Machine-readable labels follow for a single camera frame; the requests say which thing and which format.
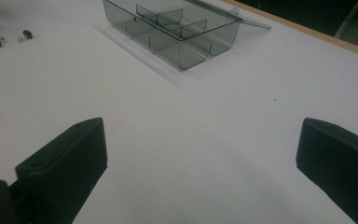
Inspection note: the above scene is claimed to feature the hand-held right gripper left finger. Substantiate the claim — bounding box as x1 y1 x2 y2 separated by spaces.
14 117 109 224

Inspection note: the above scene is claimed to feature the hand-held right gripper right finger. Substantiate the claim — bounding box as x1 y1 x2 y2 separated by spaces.
295 117 358 224

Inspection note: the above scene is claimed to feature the clear grey compartment box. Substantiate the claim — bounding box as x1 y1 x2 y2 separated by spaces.
102 0 272 71

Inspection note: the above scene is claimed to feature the grey metal stand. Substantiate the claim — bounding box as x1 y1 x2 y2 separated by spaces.
334 0 358 52

